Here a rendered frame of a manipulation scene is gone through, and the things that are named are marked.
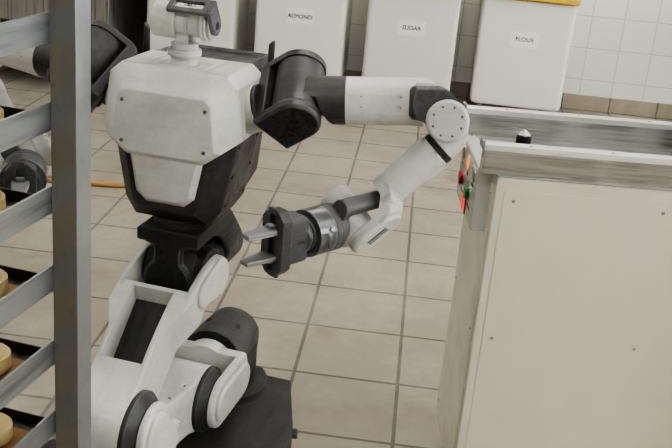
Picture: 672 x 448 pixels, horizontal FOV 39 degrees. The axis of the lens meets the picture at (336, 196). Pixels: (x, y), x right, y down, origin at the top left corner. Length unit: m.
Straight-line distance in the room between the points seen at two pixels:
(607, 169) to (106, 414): 1.07
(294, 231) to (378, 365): 1.27
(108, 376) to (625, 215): 1.06
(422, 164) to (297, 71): 0.29
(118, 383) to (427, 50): 4.03
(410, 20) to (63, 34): 4.61
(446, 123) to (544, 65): 3.90
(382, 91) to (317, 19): 3.84
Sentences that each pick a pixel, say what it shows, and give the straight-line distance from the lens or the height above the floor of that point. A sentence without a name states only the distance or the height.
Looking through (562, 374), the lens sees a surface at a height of 0.41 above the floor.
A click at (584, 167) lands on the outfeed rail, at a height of 0.87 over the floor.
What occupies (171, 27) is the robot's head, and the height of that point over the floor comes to 1.09.
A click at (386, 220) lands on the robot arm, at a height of 0.80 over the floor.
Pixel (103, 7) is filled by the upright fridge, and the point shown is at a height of 0.50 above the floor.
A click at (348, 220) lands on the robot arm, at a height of 0.79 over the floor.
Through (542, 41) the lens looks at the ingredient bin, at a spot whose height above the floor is 0.52.
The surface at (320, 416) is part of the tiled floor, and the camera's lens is 2.62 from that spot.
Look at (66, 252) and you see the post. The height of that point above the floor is 1.00.
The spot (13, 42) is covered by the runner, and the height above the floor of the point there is 1.23.
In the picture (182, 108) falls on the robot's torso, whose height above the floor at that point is 0.96.
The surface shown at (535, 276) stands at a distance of 2.02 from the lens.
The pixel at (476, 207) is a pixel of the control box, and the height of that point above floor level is 0.75.
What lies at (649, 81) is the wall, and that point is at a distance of 6.40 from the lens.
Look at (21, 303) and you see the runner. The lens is 1.03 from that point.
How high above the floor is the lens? 1.42
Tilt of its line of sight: 20 degrees down
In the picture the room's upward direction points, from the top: 5 degrees clockwise
